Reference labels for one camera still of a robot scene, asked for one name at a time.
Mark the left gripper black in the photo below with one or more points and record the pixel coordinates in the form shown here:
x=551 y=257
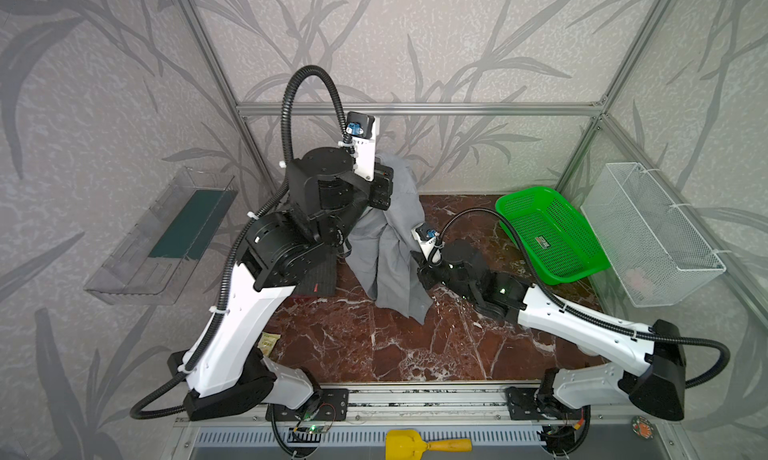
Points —
x=380 y=184

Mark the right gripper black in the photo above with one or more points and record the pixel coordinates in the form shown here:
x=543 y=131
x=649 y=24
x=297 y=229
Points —
x=432 y=271

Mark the grey long sleeve shirt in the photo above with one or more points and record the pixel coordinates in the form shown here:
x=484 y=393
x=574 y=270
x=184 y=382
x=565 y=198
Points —
x=382 y=247

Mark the green plastic basket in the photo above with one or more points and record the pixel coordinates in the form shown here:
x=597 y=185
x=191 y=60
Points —
x=559 y=240

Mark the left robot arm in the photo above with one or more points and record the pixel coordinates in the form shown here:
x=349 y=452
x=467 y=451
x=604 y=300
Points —
x=225 y=371

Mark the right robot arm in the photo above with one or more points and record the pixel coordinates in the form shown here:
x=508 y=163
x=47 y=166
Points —
x=649 y=375

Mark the dark striped folded shirt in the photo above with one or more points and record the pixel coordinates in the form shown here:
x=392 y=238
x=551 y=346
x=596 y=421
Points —
x=316 y=273

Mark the yellow toy shovel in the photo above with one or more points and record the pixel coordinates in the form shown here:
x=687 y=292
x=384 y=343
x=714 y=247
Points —
x=409 y=445

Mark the green snack packet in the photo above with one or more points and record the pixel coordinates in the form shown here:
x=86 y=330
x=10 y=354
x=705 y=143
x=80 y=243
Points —
x=267 y=342

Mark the round green red badge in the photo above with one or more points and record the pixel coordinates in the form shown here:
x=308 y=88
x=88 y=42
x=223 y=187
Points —
x=643 y=428

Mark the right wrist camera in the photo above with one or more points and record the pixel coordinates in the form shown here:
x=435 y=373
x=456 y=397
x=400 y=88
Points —
x=429 y=241

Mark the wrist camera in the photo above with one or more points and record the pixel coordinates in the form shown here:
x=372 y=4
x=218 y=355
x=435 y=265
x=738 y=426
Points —
x=429 y=241
x=362 y=131

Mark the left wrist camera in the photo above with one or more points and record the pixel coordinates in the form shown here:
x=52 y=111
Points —
x=362 y=131

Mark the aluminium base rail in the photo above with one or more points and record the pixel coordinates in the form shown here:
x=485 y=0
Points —
x=437 y=403

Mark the white wire wall basket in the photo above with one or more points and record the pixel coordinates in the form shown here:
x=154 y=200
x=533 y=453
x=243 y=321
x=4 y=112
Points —
x=658 y=255

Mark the clear plastic wall bin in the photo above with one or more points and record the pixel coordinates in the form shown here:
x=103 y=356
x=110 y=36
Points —
x=155 y=260

